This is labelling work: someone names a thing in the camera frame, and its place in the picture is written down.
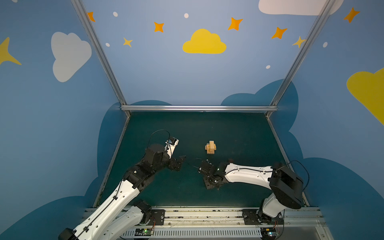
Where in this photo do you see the wide wood block front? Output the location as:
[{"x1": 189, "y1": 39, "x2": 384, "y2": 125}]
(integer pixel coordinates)
[{"x1": 209, "y1": 141, "x2": 216, "y2": 151}]

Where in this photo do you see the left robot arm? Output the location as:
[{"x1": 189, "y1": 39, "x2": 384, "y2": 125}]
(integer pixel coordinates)
[{"x1": 58, "y1": 138, "x2": 184, "y2": 240}]

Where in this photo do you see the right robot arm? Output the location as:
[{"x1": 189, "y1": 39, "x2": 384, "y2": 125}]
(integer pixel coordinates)
[{"x1": 198, "y1": 161, "x2": 304, "y2": 225}]

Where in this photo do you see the rear horizontal aluminium bar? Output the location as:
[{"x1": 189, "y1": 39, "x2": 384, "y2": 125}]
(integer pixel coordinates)
[{"x1": 121, "y1": 105, "x2": 278, "y2": 112}]

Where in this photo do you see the left controller board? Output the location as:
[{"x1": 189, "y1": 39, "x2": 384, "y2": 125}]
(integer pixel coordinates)
[{"x1": 134, "y1": 229, "x2": 154, "y2": 237}]

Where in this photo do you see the controller board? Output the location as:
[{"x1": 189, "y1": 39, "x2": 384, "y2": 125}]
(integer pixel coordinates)
[
  {"x1": 134, "y1": 229, "x2": 154, "y2": 237},
  {"x1": 260, "y1": 228, "x2": 278, "y2": 240}
]

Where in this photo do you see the right controller board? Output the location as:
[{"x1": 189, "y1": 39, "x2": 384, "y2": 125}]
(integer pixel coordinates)
[{"x1": 260, "y1": 228, "x2": 278, "y2": 240}]

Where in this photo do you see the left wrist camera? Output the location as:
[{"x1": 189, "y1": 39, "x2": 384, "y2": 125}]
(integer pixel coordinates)
[{"x1": 149, "y1": 137, "x2": 179, "y2": 159}]

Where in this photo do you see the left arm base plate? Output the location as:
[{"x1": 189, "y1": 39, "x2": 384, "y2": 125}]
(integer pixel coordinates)
[{"x1": 143, "y1": 209, "x2": 166, "y2": 226}]

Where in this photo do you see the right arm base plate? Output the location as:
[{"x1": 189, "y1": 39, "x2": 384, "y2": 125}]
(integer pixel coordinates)
[{"x1": 242, "y1": 209, "x2": 284, "y2": 225}]

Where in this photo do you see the aluminium rail front frame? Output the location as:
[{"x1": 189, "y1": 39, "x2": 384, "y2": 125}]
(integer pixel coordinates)
[{"x1": 74, "y1": 205, "x2": 334, "y2": 240}]

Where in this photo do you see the left diagonal aluminium post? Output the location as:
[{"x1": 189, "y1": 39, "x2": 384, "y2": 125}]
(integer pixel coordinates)
[{"x1": 71, "y1": 0, "x2": 127, "y2": 107}]

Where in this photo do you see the diagonal aluminium post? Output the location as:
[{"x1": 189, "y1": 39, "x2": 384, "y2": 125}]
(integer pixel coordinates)
[
  {"x1": 71, "y1": 0, "x2": 127, "y2": 107},
  {"x1": 266, "y1": 0, "x2": 336, "y2": 119}
]

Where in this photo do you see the right diagonal aluminium post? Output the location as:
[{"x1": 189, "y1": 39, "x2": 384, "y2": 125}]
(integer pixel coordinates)
[{"x1": 266, "y1": 0, "x2": 336, "y2": 119}]

